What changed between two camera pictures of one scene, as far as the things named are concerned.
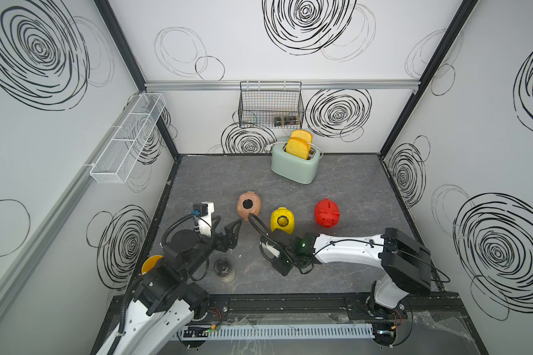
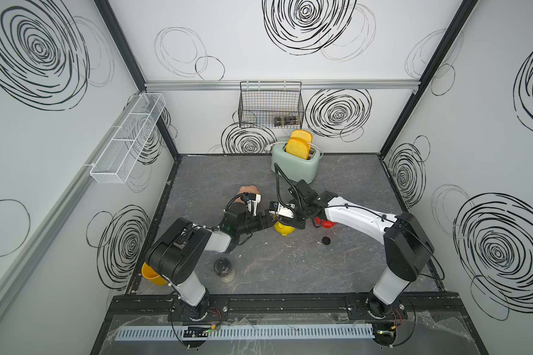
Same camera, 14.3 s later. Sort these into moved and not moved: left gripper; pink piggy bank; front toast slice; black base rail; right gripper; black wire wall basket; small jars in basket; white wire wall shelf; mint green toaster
Moved: right gripper; pink piggy bank; left gripper
Not moved: mint green toaster; black base rail; white wire wall shelf; small jars in basket; front toast slice; black wire wall basket
